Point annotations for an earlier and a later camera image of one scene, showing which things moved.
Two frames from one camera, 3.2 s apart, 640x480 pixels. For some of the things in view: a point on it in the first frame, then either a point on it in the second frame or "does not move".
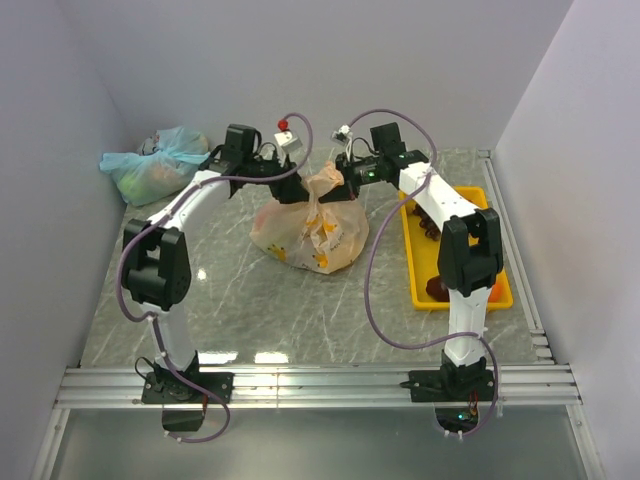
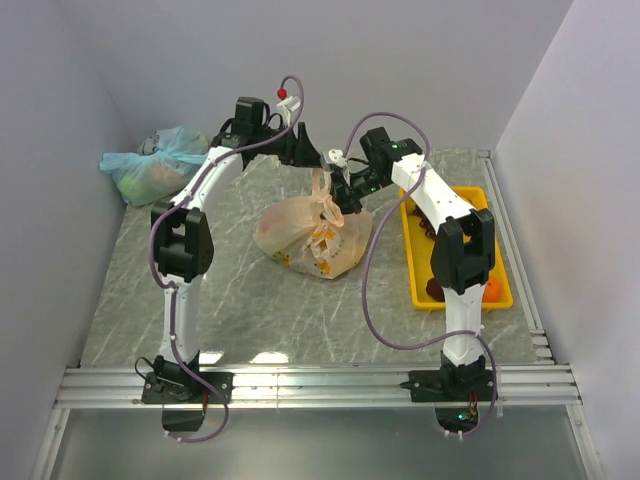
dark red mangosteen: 437,289 does not move
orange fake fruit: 495,293 does not move
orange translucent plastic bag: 322,236 does not move
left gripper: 290,190 -> 300,150
